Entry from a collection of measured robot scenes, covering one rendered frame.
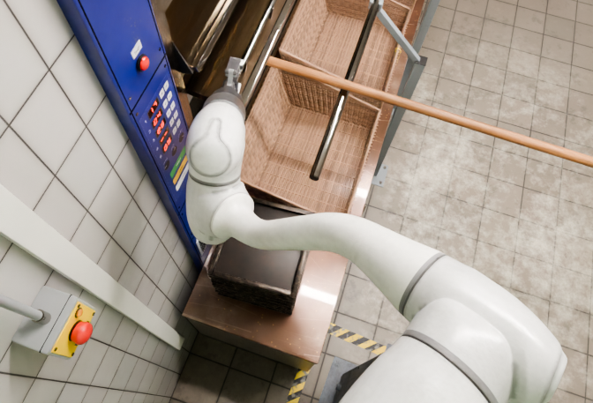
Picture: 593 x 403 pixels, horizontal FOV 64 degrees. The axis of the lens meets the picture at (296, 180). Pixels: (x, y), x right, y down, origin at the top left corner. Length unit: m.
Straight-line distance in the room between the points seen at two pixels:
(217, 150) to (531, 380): 0.56
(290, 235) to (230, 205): 0.18
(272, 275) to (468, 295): 0.97
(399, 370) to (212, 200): 0.50
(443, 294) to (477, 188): 2.25
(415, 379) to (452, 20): 3.13
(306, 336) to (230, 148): 1.09
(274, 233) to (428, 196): 1.96
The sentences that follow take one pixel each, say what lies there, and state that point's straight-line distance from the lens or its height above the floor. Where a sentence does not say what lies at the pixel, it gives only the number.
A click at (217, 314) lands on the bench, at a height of 0.58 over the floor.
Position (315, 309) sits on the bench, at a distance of 1.81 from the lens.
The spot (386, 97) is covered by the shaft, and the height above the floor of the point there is 1.20.
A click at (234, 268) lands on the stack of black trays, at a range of 1.52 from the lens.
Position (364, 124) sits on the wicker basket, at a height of 0.60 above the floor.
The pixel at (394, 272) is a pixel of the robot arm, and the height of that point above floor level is 1.76.
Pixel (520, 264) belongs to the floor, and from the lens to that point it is 2.76.
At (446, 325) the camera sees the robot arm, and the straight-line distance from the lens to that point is 0.59.
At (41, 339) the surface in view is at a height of 1.51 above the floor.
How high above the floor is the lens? 2.35
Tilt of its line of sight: 64 degrees down
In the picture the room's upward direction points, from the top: 6 degrees clockwise
